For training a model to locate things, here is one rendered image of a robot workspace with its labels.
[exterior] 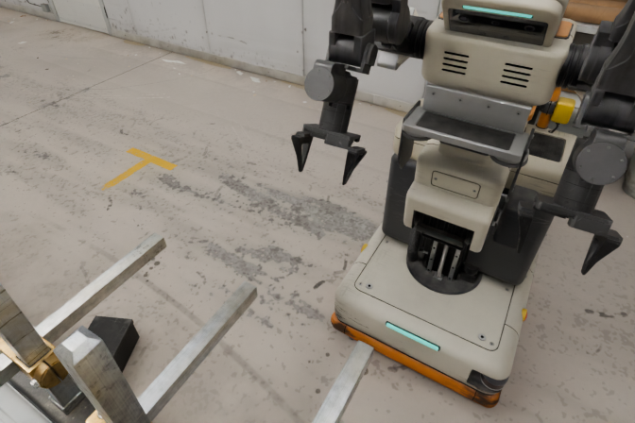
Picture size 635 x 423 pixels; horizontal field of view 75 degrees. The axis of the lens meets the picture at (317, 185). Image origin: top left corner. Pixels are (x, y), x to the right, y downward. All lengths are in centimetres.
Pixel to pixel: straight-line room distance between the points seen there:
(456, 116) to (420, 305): 77
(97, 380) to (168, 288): 147
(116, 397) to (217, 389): 112
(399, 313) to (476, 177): 62
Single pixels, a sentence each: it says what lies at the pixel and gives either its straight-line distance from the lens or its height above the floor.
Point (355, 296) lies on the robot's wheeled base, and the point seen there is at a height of 28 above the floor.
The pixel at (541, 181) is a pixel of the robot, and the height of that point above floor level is 76.
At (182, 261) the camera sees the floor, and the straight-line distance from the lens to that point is 210.
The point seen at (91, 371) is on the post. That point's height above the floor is 108.
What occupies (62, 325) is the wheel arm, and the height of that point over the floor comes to 84.
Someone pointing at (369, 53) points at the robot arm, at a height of 122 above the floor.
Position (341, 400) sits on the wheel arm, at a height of 85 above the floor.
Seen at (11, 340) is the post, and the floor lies 93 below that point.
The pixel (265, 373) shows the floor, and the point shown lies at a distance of 170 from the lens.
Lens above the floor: 151
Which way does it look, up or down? 39 degrees down
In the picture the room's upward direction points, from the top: straight up
